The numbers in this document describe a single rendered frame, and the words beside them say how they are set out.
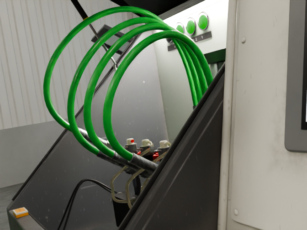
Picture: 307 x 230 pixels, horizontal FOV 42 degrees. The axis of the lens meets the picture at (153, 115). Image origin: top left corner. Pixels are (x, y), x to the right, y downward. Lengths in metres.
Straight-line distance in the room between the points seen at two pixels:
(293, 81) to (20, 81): 7.17
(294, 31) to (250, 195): 0.23
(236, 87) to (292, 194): 0.18
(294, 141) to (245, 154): 0.09
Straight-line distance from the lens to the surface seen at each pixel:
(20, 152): 7.48
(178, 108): 1.26
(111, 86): 0.66
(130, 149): 0.93
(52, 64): 0.88
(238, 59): 0.62
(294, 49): 0.54
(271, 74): 0.56
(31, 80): 7.59
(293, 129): 0.52
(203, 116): 0.62
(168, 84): 1.29
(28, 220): 1.04
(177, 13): 1.16
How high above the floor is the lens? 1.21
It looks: 3 degrees down
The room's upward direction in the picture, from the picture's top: 9 degrees counter-clockwise
